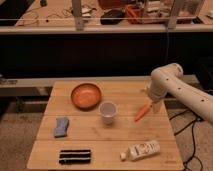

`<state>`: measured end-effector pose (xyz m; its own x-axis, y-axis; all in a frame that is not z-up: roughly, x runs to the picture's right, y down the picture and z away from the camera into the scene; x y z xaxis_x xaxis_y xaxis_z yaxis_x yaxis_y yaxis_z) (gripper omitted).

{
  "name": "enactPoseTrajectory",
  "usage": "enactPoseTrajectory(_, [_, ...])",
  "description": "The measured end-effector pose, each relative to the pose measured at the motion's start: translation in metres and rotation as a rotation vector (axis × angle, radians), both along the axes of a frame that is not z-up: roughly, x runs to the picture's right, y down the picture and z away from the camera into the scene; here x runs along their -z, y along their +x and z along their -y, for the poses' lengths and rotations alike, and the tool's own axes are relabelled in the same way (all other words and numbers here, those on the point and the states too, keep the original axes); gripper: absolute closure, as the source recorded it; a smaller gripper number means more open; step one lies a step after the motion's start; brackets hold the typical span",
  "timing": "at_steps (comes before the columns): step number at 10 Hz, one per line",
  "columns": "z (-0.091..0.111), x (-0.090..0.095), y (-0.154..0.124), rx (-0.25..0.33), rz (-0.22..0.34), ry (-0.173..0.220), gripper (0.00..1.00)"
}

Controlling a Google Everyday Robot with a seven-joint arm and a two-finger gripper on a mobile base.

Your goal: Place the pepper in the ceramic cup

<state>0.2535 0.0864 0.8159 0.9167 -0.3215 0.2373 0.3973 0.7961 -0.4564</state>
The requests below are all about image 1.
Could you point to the black object on back bench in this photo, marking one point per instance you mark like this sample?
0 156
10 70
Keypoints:
112 17

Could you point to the white frame post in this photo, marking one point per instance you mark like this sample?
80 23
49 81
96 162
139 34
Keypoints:
77 13
177 5

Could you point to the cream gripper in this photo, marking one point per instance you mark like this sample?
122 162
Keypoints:
156 106

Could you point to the left white frame post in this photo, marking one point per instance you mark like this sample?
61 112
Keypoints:
77 13

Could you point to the orange pepper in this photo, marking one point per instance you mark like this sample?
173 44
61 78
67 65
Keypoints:
142 111

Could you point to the orange bowl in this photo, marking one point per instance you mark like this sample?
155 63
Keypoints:
86 96

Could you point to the right white frame post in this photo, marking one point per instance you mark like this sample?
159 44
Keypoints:
177 5

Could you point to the black striped brush block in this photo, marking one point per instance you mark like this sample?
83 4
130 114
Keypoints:
75 156

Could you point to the white plastic bottle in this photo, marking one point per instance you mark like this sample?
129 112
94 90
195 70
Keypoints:
140 151

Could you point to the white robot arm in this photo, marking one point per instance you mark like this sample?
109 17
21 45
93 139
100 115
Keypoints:
167 79

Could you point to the orange box on back bench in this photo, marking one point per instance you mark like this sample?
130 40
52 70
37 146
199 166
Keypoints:
135 14

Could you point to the white ceramic cup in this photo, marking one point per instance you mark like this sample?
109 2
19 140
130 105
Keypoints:
107 111

